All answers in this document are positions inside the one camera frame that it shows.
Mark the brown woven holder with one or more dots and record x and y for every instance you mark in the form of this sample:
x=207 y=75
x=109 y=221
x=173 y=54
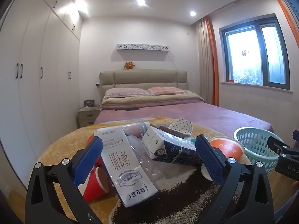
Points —
x=171 y=131

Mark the beige nightstand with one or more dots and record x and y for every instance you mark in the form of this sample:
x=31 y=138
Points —
x=87 y=117

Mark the pale green plastic basket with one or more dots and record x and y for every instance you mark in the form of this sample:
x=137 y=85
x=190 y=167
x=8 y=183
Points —
x=250 y=137

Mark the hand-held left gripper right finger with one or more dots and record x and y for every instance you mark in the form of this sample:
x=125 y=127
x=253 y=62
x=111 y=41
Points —
x=208 y=158

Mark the white wardrobe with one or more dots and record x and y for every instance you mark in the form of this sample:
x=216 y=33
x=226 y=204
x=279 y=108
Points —
x=35 y=74

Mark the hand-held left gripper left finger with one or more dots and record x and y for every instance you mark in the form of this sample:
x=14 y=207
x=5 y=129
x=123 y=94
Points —
x=90 y=158

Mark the round ceiling light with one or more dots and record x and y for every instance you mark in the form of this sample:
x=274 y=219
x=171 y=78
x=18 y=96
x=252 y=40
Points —
x=140 y=1
x=193 y=13

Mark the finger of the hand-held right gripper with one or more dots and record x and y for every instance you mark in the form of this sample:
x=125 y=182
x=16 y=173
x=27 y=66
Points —
x=276 y=143

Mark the orange and white paper bowl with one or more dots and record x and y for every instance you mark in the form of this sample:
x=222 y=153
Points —
x=227 y=148

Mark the clear plastic bottle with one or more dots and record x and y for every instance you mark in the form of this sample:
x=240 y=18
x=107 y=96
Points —
x=142 y=154

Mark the dark blue and white carton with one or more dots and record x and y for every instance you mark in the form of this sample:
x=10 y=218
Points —
x=168 y=149

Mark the white milk carton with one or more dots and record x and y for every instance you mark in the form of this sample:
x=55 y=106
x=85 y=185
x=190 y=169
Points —
x=126 y=168

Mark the dark framed window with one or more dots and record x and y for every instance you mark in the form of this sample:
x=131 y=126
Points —
x=243 y=63

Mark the white wall shelf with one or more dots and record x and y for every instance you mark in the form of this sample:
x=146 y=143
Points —
x=142 y=47

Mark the small green packet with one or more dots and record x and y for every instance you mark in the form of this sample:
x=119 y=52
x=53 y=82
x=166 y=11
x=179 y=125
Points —
x=192 y=141

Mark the small dark picture frame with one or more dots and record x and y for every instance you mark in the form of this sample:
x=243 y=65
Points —
x=89 y=103

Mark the bottle with white cap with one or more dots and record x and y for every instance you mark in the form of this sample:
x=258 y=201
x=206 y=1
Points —
x=135 y=128

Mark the pink pillow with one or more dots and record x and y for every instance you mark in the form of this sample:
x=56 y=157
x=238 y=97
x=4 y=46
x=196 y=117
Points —
x=126 y=92
x=168 y=90

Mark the bed with purple cover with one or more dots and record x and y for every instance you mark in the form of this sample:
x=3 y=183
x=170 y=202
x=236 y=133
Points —
x=186 y=114

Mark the orange plush toy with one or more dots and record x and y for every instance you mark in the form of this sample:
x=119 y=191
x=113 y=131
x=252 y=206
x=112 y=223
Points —
x=129 y=65

